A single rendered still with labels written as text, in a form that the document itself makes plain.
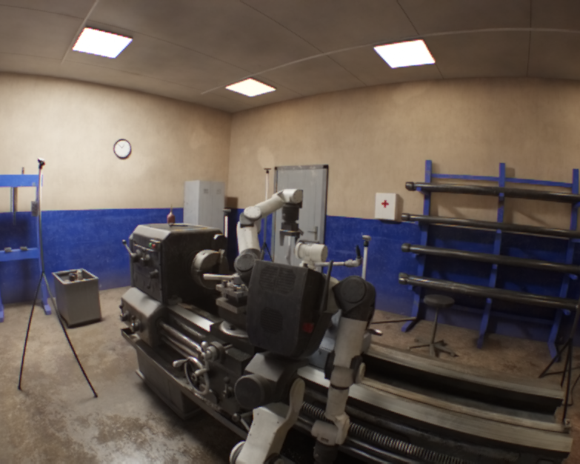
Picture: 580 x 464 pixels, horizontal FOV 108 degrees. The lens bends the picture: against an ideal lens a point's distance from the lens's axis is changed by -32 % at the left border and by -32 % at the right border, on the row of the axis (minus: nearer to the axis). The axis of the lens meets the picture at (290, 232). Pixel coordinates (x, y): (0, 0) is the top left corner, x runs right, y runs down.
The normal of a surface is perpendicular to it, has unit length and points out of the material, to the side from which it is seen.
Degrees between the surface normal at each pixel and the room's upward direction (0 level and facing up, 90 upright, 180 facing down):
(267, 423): 55
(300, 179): 90
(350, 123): 90
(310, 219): 90
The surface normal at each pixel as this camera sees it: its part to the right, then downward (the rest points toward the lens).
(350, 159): -0.62, 0.05
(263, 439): -0.38, -0.51
